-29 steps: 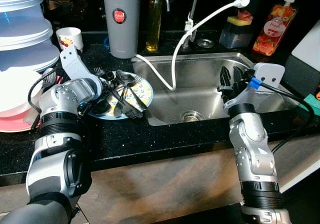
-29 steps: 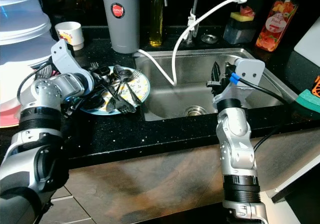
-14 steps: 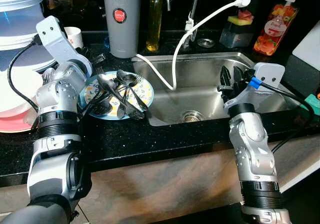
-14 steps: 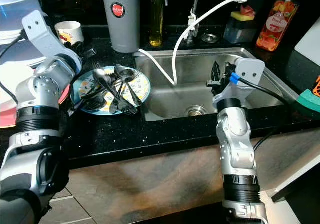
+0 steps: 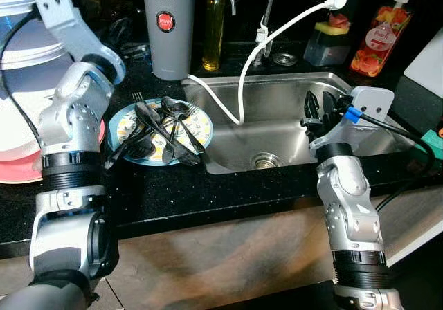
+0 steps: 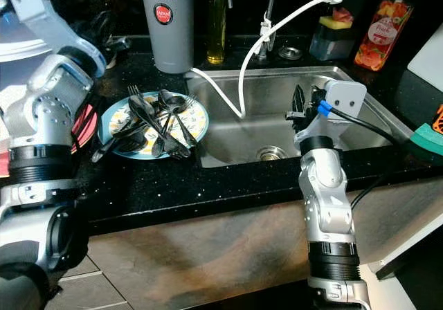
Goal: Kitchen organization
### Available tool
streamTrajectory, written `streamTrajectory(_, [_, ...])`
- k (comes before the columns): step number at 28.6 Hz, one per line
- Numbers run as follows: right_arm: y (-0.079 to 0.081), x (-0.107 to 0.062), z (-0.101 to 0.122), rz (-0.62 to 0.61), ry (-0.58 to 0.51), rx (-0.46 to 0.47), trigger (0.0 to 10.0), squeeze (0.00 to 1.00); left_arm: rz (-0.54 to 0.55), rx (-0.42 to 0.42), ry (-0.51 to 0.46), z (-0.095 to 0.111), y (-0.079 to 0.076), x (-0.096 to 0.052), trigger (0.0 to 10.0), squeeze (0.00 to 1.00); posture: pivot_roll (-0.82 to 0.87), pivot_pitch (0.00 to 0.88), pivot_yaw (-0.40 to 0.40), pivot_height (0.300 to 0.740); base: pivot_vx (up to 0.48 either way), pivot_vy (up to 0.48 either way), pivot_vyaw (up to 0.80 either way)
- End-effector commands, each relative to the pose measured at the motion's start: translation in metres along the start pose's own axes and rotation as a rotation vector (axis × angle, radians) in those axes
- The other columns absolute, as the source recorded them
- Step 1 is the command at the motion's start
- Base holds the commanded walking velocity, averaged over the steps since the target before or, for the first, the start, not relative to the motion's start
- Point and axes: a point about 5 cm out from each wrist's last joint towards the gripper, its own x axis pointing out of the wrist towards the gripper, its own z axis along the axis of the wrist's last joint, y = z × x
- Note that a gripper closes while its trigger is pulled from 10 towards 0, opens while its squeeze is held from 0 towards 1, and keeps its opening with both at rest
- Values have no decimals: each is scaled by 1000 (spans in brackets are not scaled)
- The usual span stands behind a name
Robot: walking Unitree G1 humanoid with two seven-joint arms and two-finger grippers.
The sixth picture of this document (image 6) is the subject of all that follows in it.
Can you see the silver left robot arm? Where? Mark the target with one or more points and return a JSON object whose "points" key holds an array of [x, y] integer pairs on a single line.
{"points": [[52, 109]]}

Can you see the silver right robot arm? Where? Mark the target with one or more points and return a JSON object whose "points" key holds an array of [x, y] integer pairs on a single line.
{"points": [[329, 206]]}

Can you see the stainless steel sink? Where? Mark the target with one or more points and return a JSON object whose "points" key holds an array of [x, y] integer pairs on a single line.
{"points": [[270, 102]]}

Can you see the grey tumbler with red sticker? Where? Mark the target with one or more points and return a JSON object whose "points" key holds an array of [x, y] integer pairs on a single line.
{"points": [[166, 43]]}

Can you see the dark sponge holder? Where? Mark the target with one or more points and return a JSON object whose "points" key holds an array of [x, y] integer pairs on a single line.
{"points": [[329, 46]]}

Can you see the silver sink drain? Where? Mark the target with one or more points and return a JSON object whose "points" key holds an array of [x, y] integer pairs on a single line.
{"points": [[271, 153]]}

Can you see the yellow and red sponge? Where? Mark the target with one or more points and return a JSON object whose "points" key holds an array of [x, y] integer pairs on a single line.
{"points": [[336, 21]]}

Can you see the blue rimmed lemon print plate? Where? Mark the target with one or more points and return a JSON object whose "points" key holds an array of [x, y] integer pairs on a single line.
{"points": [[114, 120]]}

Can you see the orange peach soap pump bottle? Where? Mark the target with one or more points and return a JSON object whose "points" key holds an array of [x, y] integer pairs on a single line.
{"points": [[381, 40]]}

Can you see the silver faucet stem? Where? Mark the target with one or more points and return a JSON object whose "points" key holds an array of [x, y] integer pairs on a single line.
{"points": [[268, 16]]}

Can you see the pink plate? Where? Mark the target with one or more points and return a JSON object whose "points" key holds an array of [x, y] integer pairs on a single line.
{"points": [[88, 126]]}

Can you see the white round dish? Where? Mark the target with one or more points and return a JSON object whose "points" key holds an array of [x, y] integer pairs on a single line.
{"points": [[17, 43]]}

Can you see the yellow oil bottle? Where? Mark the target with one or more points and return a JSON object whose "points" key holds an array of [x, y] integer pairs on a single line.
{"points": [[216, 33]]}

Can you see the white cutting board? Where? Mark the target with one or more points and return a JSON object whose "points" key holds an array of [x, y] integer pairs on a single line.
{"points": [[428, 61]]}

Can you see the white plate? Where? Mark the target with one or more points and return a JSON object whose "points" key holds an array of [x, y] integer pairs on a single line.
{"points": [[7, 95]]}

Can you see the green sponge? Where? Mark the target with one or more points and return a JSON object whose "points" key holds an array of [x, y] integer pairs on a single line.
{"points": [[428, 140]]}

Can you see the orange plastic object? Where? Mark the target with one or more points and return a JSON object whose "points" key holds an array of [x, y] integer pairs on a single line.
{"points": [[437, 120]]}

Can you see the brown cabinet front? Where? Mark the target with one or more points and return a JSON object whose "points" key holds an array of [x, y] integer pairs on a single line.
{"points": [[214, 241]]}

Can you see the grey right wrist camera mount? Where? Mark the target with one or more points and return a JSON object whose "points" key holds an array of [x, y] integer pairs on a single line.
{"points": [[346, 97]]}

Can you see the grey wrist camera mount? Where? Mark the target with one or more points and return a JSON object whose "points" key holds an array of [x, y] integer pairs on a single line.
{"points": [[48, 19], [346, 97]]}

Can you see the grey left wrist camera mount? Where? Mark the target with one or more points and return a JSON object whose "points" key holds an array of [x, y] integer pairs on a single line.
{"points": [[48, 19]]}

